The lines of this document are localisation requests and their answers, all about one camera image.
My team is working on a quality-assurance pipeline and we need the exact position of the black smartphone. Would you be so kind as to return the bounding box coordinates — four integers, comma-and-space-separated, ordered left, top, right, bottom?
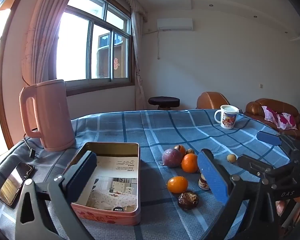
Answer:
0, 162, 35, 207

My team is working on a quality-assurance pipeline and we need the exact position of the purple striped round slice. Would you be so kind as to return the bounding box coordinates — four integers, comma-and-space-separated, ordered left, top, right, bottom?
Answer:
198, 173, 210, 191

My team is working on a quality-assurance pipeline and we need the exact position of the purple passion fruit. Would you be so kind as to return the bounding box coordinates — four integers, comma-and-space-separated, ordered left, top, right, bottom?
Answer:
161, 148, 184, 168

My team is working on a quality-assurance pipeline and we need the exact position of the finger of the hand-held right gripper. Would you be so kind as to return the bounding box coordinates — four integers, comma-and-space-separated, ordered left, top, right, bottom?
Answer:
256, 131, 300, 155
237, 154, 299, 182

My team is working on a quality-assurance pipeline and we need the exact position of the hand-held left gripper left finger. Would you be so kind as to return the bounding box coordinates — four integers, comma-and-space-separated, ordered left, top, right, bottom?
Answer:
14, 150, 98, 240

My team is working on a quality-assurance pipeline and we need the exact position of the black kettle cable with plug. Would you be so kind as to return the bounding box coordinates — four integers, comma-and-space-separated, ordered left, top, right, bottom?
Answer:
24, 134, 40, 159

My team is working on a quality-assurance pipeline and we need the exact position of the printed paper leaflet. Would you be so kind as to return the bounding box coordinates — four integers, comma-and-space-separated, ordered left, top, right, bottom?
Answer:
86, 156, 138, 212

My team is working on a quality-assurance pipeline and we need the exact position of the pink metal tin box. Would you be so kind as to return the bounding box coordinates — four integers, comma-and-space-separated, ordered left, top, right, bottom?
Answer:
70, 142, 141, 226

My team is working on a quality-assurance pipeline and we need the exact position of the small orange tangerine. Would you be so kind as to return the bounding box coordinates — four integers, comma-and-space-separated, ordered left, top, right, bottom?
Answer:
174, 145, 186, 157

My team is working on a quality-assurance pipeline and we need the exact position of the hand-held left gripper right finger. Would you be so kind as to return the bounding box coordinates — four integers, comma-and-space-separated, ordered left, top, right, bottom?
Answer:
197, 149, 284, 240

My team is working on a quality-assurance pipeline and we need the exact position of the white air conditioner pipe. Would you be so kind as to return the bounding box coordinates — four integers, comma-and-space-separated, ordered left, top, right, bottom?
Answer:
157, 30, 163, 59

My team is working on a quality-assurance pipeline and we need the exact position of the black round stool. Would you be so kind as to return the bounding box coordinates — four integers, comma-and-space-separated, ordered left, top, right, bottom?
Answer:
148, 96, 180, 110

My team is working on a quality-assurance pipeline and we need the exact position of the brown leather armchair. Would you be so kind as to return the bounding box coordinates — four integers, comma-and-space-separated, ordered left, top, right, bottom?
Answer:
196, 92, 231, 110

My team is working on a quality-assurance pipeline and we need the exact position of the white printed mug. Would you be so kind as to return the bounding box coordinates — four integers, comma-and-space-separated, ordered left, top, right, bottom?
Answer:
214, 104, 240, 130

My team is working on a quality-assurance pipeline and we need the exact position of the dark brown walnut pastry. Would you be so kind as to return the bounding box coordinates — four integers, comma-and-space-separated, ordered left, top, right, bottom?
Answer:
178, 191, 199, 210

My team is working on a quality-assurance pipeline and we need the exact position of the white wall air conditioner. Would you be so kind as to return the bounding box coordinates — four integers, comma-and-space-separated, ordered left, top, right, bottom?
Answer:
157, 18, 193, 31

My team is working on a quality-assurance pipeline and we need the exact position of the narrow tied pink curtain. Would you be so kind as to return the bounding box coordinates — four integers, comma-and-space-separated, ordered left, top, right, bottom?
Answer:
131, 11, 148, 110

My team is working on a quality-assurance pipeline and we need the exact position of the sliding glass window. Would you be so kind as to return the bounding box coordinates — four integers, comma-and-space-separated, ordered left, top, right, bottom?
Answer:
56, 0, 137, 97

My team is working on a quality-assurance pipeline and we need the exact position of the pink curtain valance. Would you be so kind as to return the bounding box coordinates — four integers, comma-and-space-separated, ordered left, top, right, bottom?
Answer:
82, 0, 148, 23

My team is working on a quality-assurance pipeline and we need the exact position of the pink electric kettle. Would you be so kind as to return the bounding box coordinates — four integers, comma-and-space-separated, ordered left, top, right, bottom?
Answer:
19, 79, 75, 152

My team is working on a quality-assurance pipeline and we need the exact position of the wide pink curtain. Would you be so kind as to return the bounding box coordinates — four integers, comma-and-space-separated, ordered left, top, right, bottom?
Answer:
21, 0, 83, 85

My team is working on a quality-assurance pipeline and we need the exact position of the brown leather sofa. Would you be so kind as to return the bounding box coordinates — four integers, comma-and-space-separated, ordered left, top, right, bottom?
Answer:
245, 98, 300, 140

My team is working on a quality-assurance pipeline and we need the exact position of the pink floral cushion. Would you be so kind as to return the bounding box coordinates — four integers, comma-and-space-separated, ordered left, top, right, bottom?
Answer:
262, 105, 297, 130

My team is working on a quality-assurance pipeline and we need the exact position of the blue plaid tablecloth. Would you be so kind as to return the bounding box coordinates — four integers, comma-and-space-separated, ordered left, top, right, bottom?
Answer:
0, 109, 300, 240

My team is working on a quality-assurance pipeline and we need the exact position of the brown wooden door frame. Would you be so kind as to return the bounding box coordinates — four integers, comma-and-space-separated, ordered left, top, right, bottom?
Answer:
0, 0, 38, 150

